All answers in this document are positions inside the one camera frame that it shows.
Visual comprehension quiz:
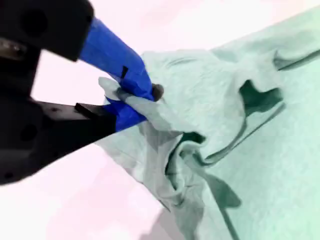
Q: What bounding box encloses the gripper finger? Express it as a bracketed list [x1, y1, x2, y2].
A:
[32, 97, 149, 173]
[0, 0, 165, 103]

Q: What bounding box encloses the pale green T-shirt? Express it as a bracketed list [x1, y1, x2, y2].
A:
[96, 4, 320, 240]

